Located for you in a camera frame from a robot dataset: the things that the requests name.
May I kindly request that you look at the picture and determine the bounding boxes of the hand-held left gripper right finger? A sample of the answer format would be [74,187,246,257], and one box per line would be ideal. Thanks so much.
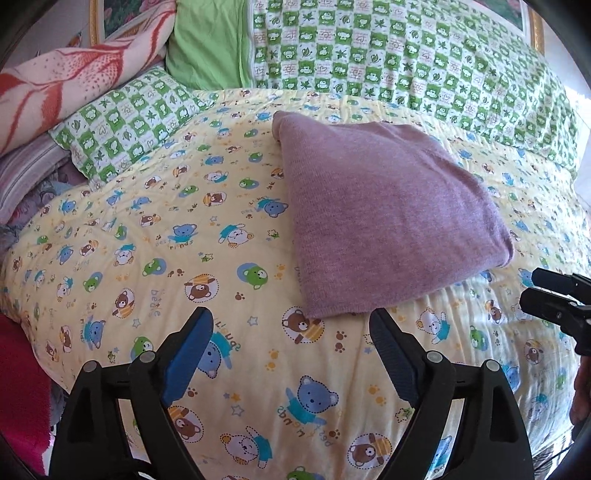
[369,308,536,480]

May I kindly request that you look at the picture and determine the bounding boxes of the gold framed picture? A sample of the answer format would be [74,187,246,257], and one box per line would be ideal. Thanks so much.
[90,0,546,49]

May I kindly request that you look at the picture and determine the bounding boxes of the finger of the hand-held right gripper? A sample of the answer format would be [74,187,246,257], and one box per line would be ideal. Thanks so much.
[531,268,575,291]
[519,288,580,326]

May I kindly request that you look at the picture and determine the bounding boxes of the grey floral cloth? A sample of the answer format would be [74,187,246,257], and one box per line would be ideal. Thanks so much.
[0,178,90,250]

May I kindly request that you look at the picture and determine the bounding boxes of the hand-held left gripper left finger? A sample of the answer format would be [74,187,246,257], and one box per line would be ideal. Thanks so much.
[48,307,215,480]

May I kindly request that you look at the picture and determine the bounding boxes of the magenta fleece blanket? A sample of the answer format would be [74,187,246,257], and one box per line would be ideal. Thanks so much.
[0,316,54,476]

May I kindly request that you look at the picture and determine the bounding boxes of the purple knit sweater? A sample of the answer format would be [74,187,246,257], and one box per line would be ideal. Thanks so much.
[271,111,515,320]

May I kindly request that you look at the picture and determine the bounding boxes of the large green checked pillow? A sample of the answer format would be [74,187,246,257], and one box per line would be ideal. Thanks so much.
[165,0,580,174]

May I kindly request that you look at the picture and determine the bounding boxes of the yellow bear print bedsheet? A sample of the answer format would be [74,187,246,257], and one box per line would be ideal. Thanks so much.
[0,88,591,480]

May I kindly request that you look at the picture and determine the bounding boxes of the lilac striped cloth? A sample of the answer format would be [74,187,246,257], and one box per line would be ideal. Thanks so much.
[0,136,75,217]

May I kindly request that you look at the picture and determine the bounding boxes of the small green checked pillow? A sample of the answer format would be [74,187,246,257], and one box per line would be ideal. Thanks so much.
[48,66,218,192]

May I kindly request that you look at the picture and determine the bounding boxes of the pink red floral blanket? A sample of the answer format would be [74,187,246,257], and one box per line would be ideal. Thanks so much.
[0,0,178,155]

